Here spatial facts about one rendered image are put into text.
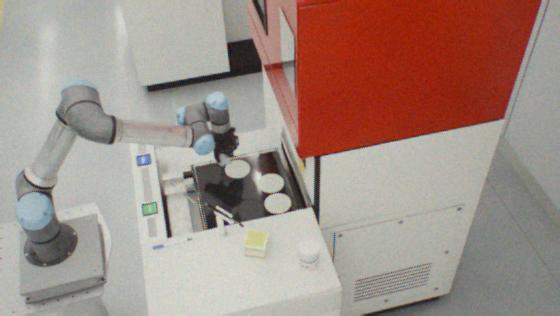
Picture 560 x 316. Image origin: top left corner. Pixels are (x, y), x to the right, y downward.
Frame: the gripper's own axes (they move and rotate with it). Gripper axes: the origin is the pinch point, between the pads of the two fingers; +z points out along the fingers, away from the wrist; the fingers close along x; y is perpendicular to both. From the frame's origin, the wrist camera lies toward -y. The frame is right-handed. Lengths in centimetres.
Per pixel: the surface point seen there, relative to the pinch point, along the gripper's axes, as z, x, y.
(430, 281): 68, 12, 92
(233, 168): 1.6, -0.2, 5.1
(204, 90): 91, 145, -75
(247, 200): 1.7, -14.8, 15.9
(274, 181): 1.7, -2.8, 23.2
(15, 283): 10, -66, -56
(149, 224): -4.0, -38.9, -13.0
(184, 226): 3.6, -31.4, -3.8
